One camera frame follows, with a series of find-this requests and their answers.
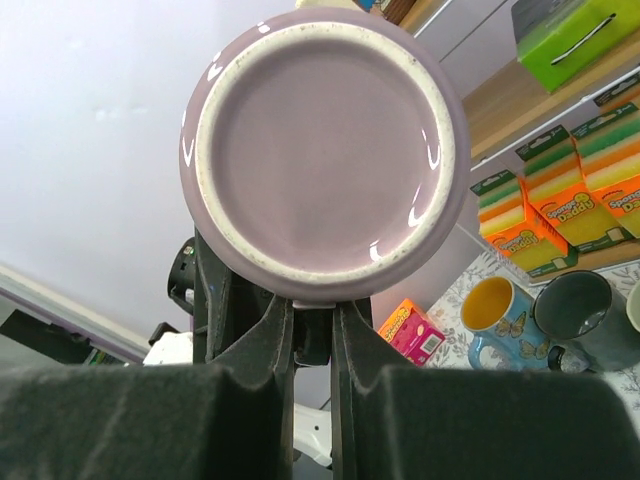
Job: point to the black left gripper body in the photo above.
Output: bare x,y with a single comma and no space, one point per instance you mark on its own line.
222,305

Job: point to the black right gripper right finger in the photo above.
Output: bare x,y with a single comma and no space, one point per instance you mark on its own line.
393,420

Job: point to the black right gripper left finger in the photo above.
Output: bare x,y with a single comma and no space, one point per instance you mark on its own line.
110,422

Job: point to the blue butterfly mug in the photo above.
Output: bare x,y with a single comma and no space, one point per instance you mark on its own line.
497,313

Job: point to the mauve pink mug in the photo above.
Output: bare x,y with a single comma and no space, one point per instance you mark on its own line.
324,155

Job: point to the dark grey mug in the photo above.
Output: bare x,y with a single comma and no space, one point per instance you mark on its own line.
584,315

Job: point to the green mug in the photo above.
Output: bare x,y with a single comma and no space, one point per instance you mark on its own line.
633,311

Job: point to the orange pink candy box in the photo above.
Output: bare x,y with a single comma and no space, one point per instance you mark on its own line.
410,331

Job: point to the floral table mat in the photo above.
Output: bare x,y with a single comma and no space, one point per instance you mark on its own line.
446,315

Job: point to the colourful sponge packs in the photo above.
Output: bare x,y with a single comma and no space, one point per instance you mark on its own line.
578,192

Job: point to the green tissue box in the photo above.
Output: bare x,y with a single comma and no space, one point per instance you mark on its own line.
555,40

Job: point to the white wire wooden shelf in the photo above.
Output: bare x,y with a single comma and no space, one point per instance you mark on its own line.
505,105

